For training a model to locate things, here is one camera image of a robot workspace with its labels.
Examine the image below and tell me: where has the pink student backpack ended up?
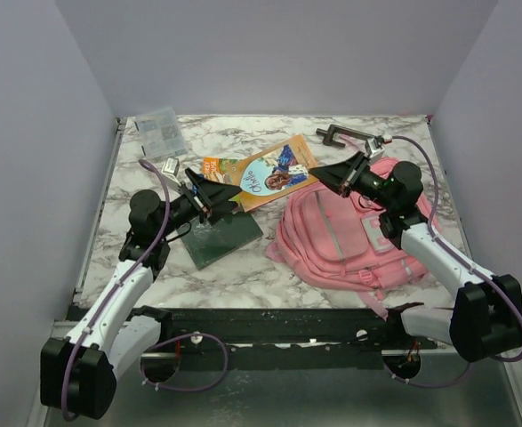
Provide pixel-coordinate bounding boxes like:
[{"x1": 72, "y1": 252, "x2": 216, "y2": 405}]
[{"x1": 266, "y1": 183, "x2": 428, "y2": 319}]

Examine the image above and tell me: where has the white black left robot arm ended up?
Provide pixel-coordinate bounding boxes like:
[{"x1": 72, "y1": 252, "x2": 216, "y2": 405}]
[{"x1": 40, "y1": 169, "x2": 241, "y2": 422}]

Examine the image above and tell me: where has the orange green picture book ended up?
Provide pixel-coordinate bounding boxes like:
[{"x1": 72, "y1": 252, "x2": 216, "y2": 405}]
[{"x1": 201, "y1": 157, "x2": 253, "y2": 185}]

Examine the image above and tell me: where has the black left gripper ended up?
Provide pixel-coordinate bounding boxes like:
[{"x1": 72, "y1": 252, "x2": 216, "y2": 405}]
[{"x1": 157, "y1": 169, "x2": 242, "y2": 239}]

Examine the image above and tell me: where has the black metal clamp tool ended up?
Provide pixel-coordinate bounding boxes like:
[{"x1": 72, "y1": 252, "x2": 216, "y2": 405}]
[{"x1": 316, "y1": 125, "x2": 373, "y2": 149}]

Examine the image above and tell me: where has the orange children's book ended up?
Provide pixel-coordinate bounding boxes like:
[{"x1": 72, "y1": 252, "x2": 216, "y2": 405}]
[{"x1": 229, "y1": 134, "x2": 317, "y2": 212}]

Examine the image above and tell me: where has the clear plastic organizer box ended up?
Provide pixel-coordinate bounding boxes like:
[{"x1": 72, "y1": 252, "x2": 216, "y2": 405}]
[{"x1": 134, "y1": 107, "x2": 189, "y2": 159}]

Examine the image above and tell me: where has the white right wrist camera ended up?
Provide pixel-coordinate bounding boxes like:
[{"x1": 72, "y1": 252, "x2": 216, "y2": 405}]
[{"x1": 365, "y1": 135, "x2": 392, "y2": 165}]

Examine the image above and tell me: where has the dark green notebook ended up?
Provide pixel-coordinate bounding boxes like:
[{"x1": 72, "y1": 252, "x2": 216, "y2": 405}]
[{"x1": 181, "y1": 212, "x2": 263, "y2": 270}]

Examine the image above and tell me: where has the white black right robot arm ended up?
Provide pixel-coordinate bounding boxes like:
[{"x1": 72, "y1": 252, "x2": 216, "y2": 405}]
[{"x1": 309, "y1": 152, "x2": 522, "y2": 362}]

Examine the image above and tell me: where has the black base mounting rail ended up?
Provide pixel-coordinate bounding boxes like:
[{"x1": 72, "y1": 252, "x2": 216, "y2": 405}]
[{"x1": 128, "y1": 306, "x2": 436, "y2": 372}]

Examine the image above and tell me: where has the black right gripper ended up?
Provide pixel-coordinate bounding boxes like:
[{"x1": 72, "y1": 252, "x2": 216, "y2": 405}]
[{"x1": 310, "y1": 151, "x2": 397, "y2": 211}]

